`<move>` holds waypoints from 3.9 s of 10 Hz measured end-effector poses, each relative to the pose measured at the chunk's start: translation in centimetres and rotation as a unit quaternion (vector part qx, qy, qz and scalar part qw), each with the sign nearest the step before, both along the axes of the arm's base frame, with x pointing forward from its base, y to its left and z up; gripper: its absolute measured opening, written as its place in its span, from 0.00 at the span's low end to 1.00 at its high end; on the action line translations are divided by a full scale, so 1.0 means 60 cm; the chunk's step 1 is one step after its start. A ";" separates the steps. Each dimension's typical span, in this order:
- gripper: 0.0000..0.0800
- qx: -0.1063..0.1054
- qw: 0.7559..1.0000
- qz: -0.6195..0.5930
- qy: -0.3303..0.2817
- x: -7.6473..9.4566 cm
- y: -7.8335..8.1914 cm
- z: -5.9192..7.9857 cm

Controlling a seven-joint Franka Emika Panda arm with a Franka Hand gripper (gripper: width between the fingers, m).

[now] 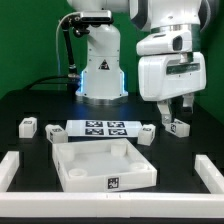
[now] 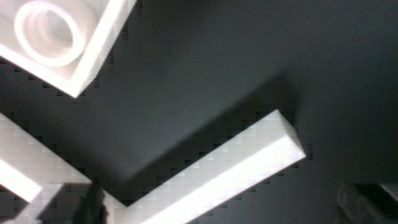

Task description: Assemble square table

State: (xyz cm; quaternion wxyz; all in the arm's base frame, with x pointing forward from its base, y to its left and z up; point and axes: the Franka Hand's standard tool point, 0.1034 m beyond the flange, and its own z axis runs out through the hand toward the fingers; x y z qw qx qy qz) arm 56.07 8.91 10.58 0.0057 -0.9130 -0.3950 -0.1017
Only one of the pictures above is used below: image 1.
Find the white square tabletop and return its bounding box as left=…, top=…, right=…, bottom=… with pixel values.
left=52, top=139, right=157, bottom=192

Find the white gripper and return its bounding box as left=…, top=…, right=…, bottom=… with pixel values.
left=138, top=52, right=206, bottom=125

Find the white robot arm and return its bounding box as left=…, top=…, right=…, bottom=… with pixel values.
left=67, top=0, right=220, bottom=124

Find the white U-shaped fence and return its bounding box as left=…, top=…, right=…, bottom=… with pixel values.
left=0, top=151, right=224, bottom=218

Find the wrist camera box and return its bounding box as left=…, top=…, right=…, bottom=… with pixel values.
left=136, top=29, right=192, bottom=56

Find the white sheet with tags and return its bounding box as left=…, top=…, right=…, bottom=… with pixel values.
left=66, top=120, right=142, bottom=138

